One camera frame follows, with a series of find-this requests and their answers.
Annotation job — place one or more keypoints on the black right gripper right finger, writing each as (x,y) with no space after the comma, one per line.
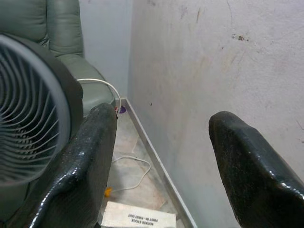
(251,180)

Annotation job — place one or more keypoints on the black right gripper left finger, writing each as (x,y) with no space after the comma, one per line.
(85,166)

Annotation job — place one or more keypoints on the small yellow object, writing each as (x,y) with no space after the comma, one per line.
(108,192)

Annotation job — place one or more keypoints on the small purple object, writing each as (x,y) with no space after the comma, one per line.
(122,110)

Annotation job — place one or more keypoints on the white printed cardboard box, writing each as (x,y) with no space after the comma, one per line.
(133,215)

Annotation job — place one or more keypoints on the grey skirting board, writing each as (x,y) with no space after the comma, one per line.
(156,164)

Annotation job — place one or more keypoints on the black round fan grey grille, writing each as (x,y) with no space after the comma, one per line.
(28,107)

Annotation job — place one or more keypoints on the green leather armchair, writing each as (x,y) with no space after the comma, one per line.
(64,23)

